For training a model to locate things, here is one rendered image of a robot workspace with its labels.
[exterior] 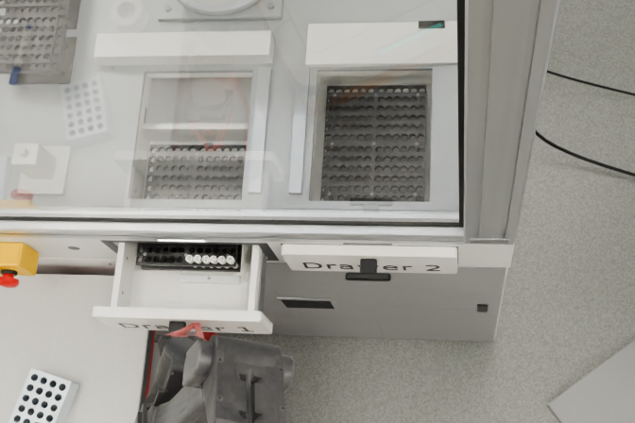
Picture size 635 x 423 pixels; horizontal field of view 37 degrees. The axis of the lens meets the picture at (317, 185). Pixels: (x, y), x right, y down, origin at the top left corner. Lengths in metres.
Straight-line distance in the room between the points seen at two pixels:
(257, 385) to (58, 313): 0.89
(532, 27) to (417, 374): 1.65
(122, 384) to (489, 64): 1.06
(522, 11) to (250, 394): 0.47
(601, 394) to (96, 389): 1.23
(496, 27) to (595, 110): 1.80
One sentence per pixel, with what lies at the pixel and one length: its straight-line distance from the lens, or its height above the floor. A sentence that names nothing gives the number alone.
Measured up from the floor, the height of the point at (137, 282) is 0.84.
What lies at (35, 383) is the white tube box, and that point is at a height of 0.80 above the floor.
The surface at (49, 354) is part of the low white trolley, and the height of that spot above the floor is 0.76.
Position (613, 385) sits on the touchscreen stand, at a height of 0.04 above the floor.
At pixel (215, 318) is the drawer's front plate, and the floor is 0.93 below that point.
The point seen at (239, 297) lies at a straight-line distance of 1.66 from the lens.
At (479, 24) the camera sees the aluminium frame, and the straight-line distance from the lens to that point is 0.87.
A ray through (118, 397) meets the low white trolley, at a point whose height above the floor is 0.76.
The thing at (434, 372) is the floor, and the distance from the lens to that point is 2.44.
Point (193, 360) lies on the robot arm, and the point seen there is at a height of 1.42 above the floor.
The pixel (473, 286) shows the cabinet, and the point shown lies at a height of 0.65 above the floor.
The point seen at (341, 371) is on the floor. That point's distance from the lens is 2.46.
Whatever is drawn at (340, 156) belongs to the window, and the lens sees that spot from 1.22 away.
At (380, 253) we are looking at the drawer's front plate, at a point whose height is 0.93.
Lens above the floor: 2.42
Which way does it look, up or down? 69 degrees down
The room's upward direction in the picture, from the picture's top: 23 degrees counter-clockwise
